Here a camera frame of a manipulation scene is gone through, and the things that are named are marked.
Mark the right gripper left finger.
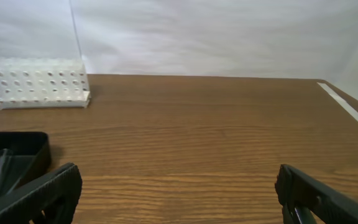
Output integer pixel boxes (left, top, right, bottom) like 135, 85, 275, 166
0, 162, 83, 224

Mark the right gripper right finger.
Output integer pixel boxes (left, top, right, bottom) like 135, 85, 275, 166
274, 164, 358, 224

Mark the white test tube rack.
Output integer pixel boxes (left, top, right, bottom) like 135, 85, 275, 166
0, 57, 92, 111

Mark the black tray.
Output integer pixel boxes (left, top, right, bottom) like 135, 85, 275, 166
0, 131, 52, 206

